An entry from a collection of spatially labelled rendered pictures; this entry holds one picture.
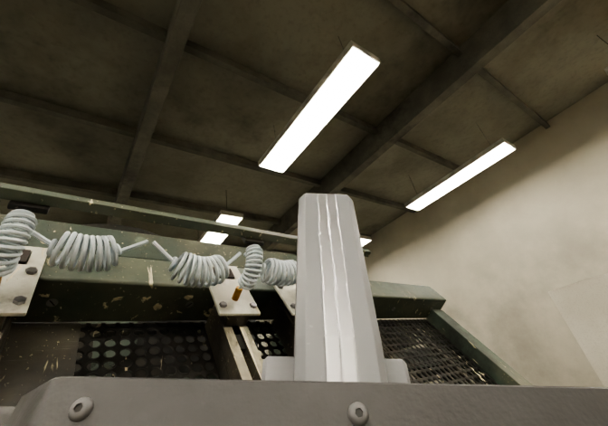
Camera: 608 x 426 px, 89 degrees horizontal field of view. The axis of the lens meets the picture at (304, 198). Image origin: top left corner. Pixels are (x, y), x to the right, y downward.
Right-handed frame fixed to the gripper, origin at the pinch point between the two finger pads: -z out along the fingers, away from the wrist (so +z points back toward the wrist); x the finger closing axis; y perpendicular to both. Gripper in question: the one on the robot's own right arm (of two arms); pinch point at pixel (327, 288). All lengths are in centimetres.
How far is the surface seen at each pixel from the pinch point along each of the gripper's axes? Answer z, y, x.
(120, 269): -32, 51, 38
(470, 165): -316, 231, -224
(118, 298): -27, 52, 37
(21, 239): -25, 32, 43
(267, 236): -43, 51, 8
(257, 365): -16, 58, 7
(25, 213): -28, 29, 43
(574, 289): -138, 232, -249
